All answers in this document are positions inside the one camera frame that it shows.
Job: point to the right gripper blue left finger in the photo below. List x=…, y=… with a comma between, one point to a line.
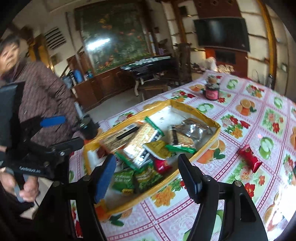
x=102, y=176

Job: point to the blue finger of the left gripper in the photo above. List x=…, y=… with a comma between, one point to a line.
x=52, y=121

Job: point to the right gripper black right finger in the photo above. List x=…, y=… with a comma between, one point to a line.
x=191, y=175

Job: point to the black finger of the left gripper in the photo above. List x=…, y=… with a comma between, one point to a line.
x=69, y=146

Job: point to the red white sachet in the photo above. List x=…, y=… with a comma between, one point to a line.
x=161, y=166

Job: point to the orange cracker pack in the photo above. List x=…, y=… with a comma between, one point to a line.
x=116, y=141

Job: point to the green end cracker pack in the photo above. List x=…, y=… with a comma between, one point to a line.
x=134, y=154

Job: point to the black stripe cracker pack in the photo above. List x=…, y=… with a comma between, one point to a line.
x=179, y=143

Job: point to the gold woven snack packet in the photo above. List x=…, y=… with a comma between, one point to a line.
x=158, y=150

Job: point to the silver foil snack bag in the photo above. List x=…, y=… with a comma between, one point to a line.
x=194, y=128

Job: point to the yellow rimmed white tray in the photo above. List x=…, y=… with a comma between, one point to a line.
x=162, y=114

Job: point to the red face snack packet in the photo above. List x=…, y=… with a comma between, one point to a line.
x=249, y=157

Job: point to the green garlic pea packet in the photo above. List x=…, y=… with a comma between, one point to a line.
x=123, y=181

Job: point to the person left hand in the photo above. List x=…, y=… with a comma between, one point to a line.
x=28, y=191

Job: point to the person in patterned jacket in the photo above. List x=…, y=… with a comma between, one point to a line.
x=44, y=93

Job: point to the pink label jar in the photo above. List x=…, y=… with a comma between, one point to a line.
x=212, y=88

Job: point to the wooden chair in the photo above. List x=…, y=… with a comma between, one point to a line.
x=184, y=62

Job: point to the large landscape painting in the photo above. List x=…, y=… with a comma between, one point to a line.
x=112, y=33

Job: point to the white plastic bag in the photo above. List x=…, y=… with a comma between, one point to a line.
x=210, y=64

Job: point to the black television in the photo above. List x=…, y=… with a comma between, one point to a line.
x=225, y=32

